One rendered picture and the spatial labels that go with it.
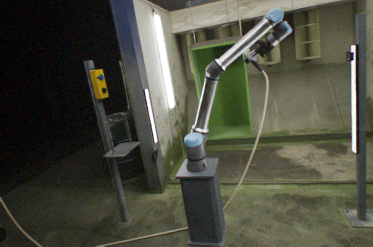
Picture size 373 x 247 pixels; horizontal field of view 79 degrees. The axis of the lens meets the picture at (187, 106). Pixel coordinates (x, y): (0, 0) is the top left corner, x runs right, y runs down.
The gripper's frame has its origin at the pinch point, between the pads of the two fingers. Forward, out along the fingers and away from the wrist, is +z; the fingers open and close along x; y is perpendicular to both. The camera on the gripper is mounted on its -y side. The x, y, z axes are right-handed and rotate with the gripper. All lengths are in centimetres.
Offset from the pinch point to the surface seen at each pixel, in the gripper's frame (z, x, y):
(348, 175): 13, 2, 179
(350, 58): -53, -9, 48
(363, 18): -73, -2, 33
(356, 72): -49, -15, 57
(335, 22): -87, 207, 127
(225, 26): 29, 187, 6
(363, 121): -33, -28, 88
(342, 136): 3, 93, 222
